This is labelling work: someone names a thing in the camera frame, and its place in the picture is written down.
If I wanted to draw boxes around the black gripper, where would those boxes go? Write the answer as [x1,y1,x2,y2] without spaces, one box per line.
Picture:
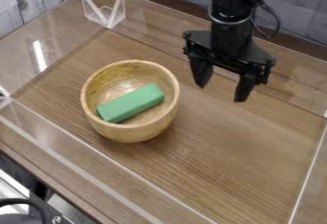
[183,18,276,102]

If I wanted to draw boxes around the green rectangular block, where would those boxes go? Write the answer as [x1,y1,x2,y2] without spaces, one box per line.
[96,82,164,123]

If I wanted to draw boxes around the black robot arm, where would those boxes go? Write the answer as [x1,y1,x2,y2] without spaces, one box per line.
[183,0,276,102]

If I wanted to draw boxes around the wooden bowl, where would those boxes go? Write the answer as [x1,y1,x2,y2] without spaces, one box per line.
[80,59,180,144]

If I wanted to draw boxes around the clear acrylic tray walls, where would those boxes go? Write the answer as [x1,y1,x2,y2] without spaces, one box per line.
[0,0,327,224]

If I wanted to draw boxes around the clear acrylic corner bracket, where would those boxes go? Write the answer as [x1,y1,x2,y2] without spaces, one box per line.
[81,0,127,29]

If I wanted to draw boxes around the black metal table bracket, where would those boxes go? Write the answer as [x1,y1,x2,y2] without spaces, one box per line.
[28,191,92,224]

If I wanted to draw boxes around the black cable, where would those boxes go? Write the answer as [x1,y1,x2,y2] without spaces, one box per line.
[0,196,44,224]

